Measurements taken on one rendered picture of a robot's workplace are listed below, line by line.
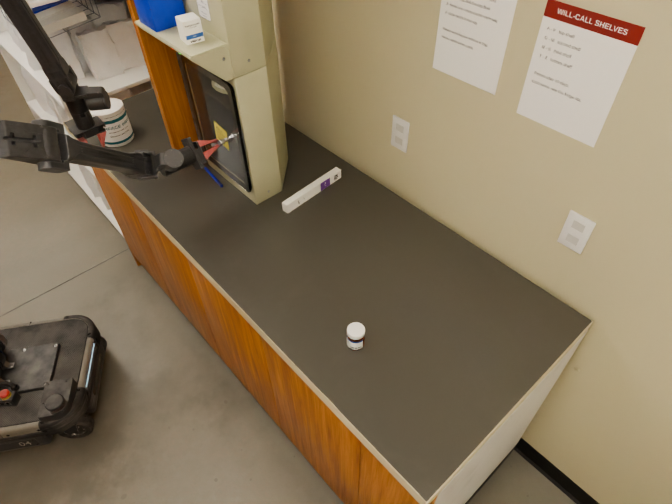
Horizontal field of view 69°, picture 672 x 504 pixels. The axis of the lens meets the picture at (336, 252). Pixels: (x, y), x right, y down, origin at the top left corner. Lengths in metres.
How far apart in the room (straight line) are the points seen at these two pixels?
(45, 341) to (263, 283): 1.31
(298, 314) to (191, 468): 1.07
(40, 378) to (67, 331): 0.25
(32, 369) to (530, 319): 1.97
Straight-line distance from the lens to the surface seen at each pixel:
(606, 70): 1.24
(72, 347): 2.49
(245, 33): 1.48
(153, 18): 1.56
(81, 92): 1.80
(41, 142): 1.26
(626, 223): 1.37
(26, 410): 2.40
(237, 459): 2.27
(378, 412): 1.26
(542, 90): 1.33
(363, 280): 1.49
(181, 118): 1.91
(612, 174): 1.33
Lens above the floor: 2.08
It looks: 47 degrees down
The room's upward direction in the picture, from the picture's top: 1 degrees counter-clockwise
